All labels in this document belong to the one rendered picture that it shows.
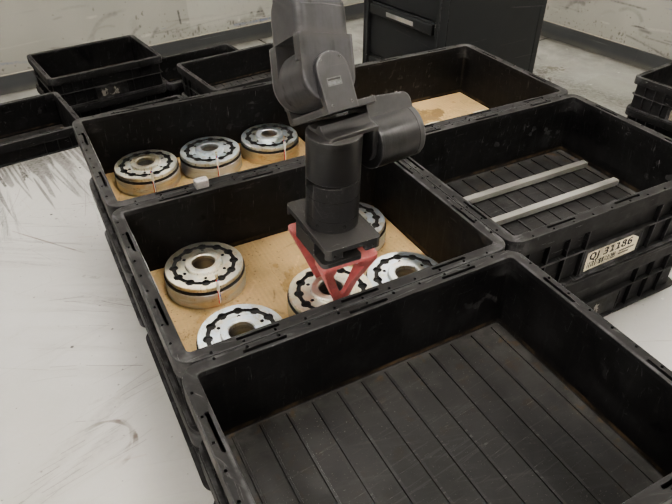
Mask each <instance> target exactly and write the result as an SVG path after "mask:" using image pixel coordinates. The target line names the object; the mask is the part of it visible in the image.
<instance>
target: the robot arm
mask: <svg viewBox="0 0 672 504"><path fill-rule="evenodd" d="M271 27H272V37H273V46H274V47H273V48H271V49H270V50H269V56H270V65H271V75H272V84H273V90H274V94H275V96H276V98H277V100H278V101H279V103H280V104H281V105H282V106H283V107H284V110H285V112H286V113H287V116H288V119H289V123H290V126H291V127H294V126H297V125H301V124H304V123H308V122H312V121H315V120H319V119H322V118H325V117H329V116H332V115H336V114H339V113H343V112H347V111H348V114H347V115H343V116H339V117H336V118H332V119H324V120H319V121H316V122H313V123H311V124H310V125H308V126H307V127H306V129H305V174H306V176H305V185H306V198H303V199H299V200H295V201H291V202H289V203H288V204H287V214H288V215H290V214H292V216H293V217H294V218H295V219H296V220H297V221H296V222H295V223H292V224H289V225H288V231H289V232H290V234H291V236H292V237H293V239H294V241H295V243H296V244H297V246H298V248H299V249H300V251H301V253H302V255H303V256H304V258H305V260H306V262H307V263H308V265H309V267H310V269H311V271H312V272H313V274H314V276H315V278H317V277H319V276H321V277H322V279H323V281H324V283H325V285H326V287H327V289H328V291H329V293H330V295H331V297H332V299H333V301H335V300H337V299H340V298H343V297H346V296H348V295H349V294H350V292H351V290H352V289H353V287H354V285H355V284H356V282H357V281H358V279H359V278H360V277H361V276H362V275H363V273H364V272H365V271H366V270H367V269H368V268H369V267H370V265H371V264H372V263H373V262H374V261H375V260H376V259H377V251H376V250H375V249H374V248H376V247H378V246H379V240H380V234H379V233H378V232H377V231H376V230H375V229H374V228H373V227H372V226H371V225H370V223H369V222H368V221H367V220H366V219H365V218H364V217H363V216H362V215H361V214H360V213H359V199H360V181H361V164H362V165H363V166H364V167H366V168H368V169H375V168H378V167H381V166H384V165H386V164H389V163H392V162H395V161H398V160H401V159H404V158H407V157H410V156H413V155H416V154H418V153H419V152H420V151H421V150H422V149H423V147H424V144H425V137H426V133H425V126H424V123H423V120H422V118H421V116H420V114H419V112H418V111H417V110H416V109H415V108H414V107H413V106H412V102H411V98H410V96H409V94H408V93H406V92H405V91H400V92H397V91H395V92H394V93H387V94H381V95H370V96H368V97H365V98H361V99H357V96H356V92H355V88H354V83H355V63H354V53H353V42H352V34H347V28H346V17H345V9H344V4H343V1H342V0H272V8H271ZM322 107H323V108H322ZM319 108H322V109H320V110H319ZM353 264H354V265H353ZM350 265H353V268H352V270H351V272H350V274H349V276H348V278H347V280H346V282H345V284H344V286H343V288H342V290H341V291H339V289H338V287H337V284H336V281H335V278H334V276H335V275H336V272H337V270H340V269H341V268H344V267H347V266H350Z"/></svg>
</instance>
